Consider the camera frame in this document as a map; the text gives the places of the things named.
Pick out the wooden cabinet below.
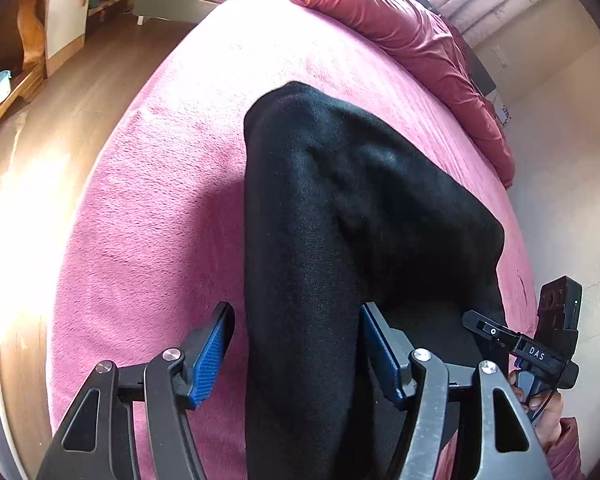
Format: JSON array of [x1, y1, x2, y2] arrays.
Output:
[[0, 0, 103, 161]]

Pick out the person's right forearm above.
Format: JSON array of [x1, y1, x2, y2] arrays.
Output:
[[544, 415, 589, 480]]

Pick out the pink bed sheet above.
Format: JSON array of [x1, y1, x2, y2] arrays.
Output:
[[47, 0, 540, 480]]

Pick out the beige striped curtain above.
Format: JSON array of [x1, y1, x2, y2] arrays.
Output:
[[429, 0, 548, 48]]

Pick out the red pillow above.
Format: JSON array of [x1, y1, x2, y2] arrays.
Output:
[[287, 0, 517, 191]]

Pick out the person's right hand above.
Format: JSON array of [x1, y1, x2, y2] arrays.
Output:
[[507, 369, 564, 453]]

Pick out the dark grey headboard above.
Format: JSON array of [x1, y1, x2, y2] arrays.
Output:
[[467, 52, 497, 98]]

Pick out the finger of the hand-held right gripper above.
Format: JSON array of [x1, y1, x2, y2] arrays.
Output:
[[462, 310, 522, 350]]

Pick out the grey nightstand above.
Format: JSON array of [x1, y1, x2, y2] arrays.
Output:
[[133, 0, 223, 27]]

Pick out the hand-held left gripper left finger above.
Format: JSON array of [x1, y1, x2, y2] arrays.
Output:
[[35, 301, 236, 480]]

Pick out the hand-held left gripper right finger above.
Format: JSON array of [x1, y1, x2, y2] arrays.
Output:
[[358, 302, 553, 480]]

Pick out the black pants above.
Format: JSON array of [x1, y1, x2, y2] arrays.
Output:
[[242, 81, 506, 480]]

